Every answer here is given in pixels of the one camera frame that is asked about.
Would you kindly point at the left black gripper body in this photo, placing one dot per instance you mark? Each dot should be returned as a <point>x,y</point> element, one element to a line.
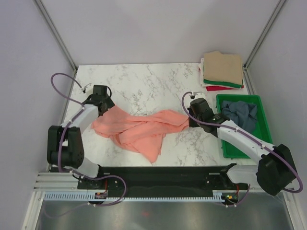
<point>109,104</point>

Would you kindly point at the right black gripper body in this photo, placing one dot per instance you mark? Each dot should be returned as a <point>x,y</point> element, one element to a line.
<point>193,123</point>

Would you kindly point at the salmon pink t shirt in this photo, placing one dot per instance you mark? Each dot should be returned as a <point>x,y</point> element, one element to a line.
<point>140,134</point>

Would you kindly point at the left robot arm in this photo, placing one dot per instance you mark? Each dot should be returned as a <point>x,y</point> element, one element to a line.
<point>64,142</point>

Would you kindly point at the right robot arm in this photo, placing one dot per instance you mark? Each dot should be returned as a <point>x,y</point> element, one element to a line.
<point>274,169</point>

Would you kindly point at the red folded t shirt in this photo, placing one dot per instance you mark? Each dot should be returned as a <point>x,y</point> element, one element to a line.
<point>214,88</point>

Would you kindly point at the green folded t shirt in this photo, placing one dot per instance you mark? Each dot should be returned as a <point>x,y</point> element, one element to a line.
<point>223,83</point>

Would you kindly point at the white folded t shirt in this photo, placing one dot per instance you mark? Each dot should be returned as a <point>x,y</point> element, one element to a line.
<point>202,72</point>

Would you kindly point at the blue grey t shirt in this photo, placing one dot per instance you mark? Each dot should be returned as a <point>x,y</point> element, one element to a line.
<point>241,113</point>

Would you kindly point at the green plastic bin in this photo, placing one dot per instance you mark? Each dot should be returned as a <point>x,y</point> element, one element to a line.
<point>262,130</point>

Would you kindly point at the beige folded t shirt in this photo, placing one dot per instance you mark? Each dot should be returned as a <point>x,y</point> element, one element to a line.
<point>223,67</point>

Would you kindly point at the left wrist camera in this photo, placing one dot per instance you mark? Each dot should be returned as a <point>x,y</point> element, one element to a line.
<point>84,88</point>

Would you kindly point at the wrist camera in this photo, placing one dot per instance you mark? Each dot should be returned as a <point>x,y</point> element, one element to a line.
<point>196,95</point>
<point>84,88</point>

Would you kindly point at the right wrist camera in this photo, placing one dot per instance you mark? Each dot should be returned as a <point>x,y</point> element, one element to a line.
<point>196,95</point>

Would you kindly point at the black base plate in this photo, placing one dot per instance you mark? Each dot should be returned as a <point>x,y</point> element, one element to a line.
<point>162,182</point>

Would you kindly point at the left aluminium frame post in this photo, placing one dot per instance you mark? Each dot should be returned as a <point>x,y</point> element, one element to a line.
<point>54,31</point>

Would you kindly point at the aluminium frame post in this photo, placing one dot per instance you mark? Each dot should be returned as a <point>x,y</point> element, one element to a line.
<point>54,31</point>
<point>268,26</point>

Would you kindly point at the aluminium extrusion rail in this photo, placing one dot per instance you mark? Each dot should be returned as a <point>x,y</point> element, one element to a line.
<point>55,181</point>

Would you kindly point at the right aluminium frame post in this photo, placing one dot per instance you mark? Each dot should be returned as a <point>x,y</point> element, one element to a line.
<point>268,26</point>

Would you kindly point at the white slotted cable duct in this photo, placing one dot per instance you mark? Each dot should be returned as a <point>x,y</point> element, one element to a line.
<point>92,196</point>

